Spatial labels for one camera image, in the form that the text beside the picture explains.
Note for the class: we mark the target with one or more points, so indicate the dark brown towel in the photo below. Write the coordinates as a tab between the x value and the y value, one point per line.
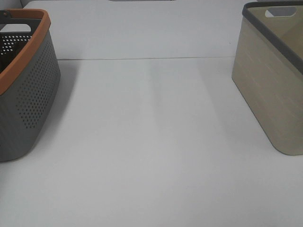
8	54

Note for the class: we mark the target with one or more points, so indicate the beige basket grey rim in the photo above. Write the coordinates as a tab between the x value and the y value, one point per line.
268	70

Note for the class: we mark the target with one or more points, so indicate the grey perforated basket orange rim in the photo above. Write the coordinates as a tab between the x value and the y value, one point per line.
29	84

